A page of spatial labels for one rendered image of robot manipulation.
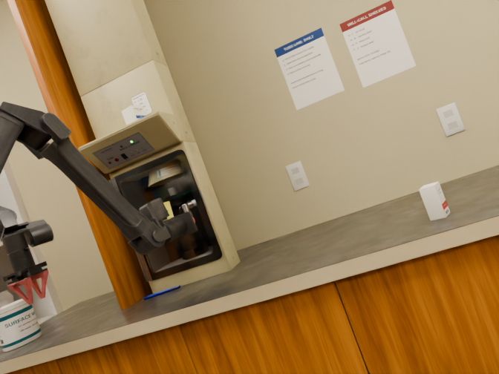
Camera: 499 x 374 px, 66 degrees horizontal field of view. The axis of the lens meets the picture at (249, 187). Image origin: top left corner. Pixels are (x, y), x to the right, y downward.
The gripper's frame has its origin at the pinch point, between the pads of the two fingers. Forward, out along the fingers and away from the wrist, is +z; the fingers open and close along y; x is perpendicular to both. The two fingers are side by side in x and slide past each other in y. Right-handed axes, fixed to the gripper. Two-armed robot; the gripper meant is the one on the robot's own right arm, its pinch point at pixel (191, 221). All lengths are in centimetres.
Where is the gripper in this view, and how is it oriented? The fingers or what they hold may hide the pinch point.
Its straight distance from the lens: 129.0
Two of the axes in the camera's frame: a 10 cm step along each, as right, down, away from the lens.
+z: 2.6, -1.0, 9.6
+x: 3.5, 9.4, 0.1
